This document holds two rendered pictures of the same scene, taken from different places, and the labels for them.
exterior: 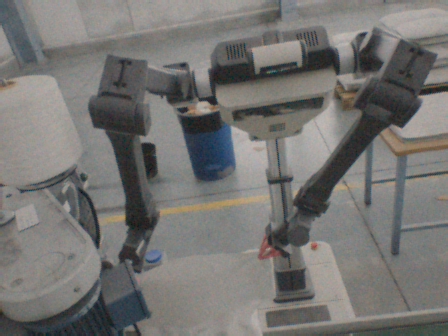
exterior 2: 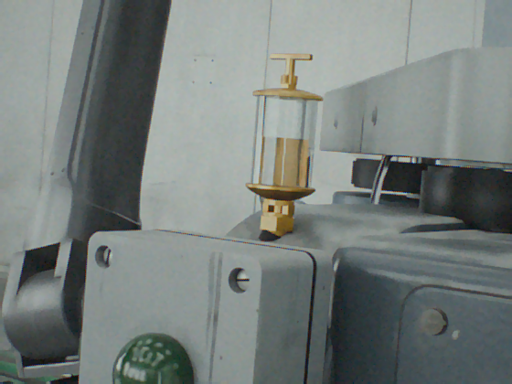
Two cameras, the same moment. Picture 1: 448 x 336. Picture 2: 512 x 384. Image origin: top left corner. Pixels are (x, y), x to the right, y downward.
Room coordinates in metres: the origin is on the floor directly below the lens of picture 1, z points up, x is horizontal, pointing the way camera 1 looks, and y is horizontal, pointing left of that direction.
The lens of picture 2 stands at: (1.39, 0.66, 1.36)
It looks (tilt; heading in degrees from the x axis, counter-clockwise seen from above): 3 degrees down; 210
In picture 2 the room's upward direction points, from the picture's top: 5 degrees clockwise
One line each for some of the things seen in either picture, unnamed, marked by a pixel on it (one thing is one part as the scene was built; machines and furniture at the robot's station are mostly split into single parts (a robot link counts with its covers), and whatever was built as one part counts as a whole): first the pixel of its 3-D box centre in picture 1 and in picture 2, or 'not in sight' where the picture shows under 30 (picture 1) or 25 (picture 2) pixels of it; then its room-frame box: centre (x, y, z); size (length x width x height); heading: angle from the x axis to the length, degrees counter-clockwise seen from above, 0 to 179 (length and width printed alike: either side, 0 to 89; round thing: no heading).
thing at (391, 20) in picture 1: (415, 18); not in sight; (4.37, -2.31, 0.69); 0.66 x 0.42 x 0.13; 82
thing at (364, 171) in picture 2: not in sight; (421, 180); (0.56, 0.35, 1.35); 0.12 x 0.12 x 0.04
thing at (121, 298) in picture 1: (125, 298); not in sight; (0.60, 0.25, 1.25); 0.10 x 0.08 x 0.12; 21
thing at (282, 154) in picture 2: not in sight; (283, 142); (1.03, 0.46, 1.37); 0.03 x 0.02 x 0.03; 86
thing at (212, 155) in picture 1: (208, 137); not in sight; (3.17, 0.09, 0.32); 0.51 x 0.48 x 0.65; 176
